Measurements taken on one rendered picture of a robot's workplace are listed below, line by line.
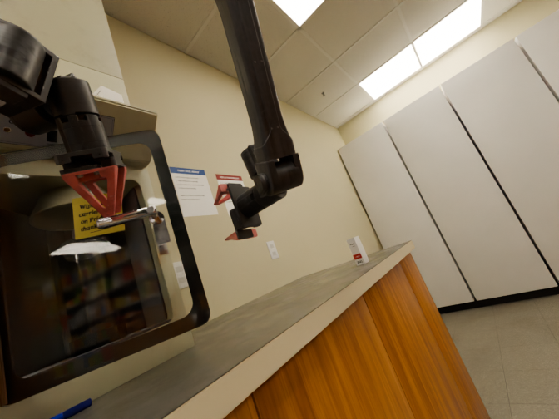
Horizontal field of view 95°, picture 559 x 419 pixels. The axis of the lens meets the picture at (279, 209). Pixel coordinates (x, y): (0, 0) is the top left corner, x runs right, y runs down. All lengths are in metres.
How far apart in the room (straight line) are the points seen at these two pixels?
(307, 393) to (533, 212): 2.85
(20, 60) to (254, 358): 0.47
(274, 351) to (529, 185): 2.93
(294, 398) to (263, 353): 0.11
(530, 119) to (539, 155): 0.33
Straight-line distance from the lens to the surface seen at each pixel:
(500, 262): 3.20
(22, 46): 0.48
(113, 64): 1.00
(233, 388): 0.38
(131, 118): 0.74
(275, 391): 0.48
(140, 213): 0.48
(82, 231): 0.56
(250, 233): 0.61
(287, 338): 0.46
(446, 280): 3.26
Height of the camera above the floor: 1.03
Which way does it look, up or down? 12 degrees up
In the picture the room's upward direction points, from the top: 21 degrees counter-clockwise
